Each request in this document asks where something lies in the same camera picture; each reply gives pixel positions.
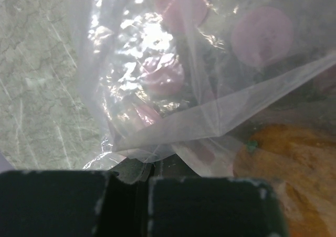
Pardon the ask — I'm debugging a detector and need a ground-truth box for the clear zip top bag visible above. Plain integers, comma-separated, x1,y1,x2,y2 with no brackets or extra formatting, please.
69,0,335,176

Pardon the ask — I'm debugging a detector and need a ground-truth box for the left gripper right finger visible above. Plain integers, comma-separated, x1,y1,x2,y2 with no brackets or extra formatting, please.
151,155,202,236

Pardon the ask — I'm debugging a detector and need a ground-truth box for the red fake mango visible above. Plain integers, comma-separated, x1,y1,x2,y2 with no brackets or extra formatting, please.
233,124,335,236

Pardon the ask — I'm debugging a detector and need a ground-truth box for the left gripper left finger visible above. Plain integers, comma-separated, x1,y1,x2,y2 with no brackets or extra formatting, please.
112,158,154,236

